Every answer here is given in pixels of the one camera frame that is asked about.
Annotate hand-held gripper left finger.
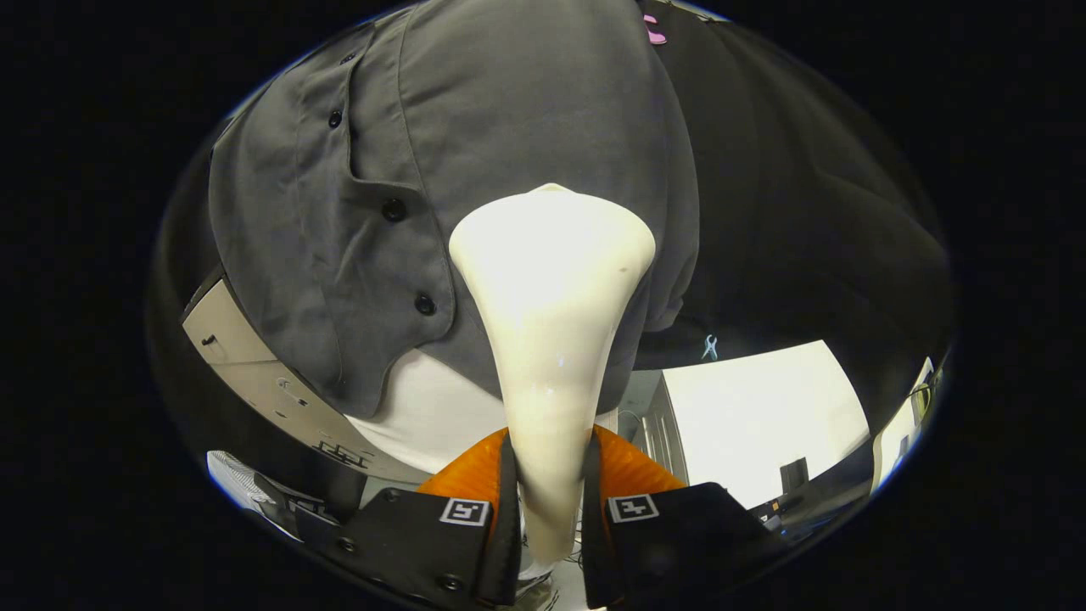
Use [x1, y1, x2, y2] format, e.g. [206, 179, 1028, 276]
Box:
[321, 429, 523, 608]

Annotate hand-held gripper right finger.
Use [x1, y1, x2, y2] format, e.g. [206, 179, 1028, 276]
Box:
[581, 424, 790, 611]

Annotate white garment steamer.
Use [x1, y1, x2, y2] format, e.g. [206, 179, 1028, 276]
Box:
[449, 183, 657, 565]

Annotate grey button shirt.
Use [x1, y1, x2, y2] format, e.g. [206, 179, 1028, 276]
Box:
[208, 0, 701, 418]

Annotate white mannequin torso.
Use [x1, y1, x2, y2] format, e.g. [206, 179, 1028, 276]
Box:
[346, 348, 620, 476]

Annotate white topped cabinet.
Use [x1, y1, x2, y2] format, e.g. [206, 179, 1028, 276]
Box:
[632, 339, 870, 510]

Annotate grey mesh shoe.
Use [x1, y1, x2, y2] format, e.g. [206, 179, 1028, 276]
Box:
[206, 450, 302, 540]

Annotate cluttered white desk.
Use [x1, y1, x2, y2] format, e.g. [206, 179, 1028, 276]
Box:
[872, 356, 944, 493]

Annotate grey drawer cabinet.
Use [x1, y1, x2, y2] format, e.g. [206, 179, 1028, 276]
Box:
[181, 272, 434, 486]

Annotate black backdrop cloth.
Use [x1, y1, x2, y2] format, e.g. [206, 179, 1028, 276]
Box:
[153, 4, 951, 510]

